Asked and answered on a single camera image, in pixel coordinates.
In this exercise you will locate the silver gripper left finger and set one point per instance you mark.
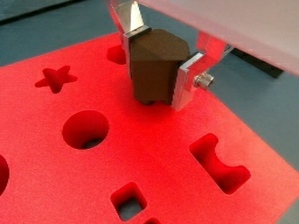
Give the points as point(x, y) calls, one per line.
point(128, 20)

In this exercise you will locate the dark grey curved block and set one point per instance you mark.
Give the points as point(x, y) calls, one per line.
point(257, 63)

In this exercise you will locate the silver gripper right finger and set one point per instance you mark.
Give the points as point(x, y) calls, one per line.
point(192, 72)

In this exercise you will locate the brown three prong peg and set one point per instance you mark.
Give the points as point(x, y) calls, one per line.
point(156, 55)

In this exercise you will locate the red shape sorter board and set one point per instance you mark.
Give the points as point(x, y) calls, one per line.
point(96, 159)

